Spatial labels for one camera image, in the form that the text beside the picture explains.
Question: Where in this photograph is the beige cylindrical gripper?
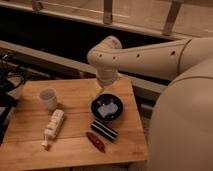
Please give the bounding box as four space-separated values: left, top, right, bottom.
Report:
96 69 118 96

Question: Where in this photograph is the reddish brown oblong object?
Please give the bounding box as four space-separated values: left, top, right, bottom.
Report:
86 132 105 152

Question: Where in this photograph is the white plastic cup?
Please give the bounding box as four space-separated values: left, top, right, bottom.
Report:
39 88 58 111

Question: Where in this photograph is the metal railing frame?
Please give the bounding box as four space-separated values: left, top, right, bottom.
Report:
0 0 213 39

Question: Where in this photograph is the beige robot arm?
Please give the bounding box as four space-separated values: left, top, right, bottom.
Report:
87 36 213 171

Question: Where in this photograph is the black round bowl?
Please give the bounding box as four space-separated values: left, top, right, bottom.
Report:
91 94 123 122

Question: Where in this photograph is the black white striped box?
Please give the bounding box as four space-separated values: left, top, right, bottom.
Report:
91 120 118 142

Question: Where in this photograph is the pale blue sponge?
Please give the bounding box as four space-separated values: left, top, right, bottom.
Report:
98 103 118 118

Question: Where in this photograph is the black equipment with cables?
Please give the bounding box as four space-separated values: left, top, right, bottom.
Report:
0 53 26 145

